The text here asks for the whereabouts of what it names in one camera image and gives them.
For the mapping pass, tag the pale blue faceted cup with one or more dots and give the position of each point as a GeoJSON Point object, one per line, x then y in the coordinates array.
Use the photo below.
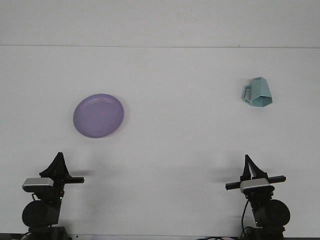
{"type": "Point", "coordinates": [261, 91]}

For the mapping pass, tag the pale purple round plate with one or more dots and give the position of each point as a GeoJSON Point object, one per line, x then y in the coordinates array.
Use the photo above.
{"type": "Point", "coordinates": [98, 115]}

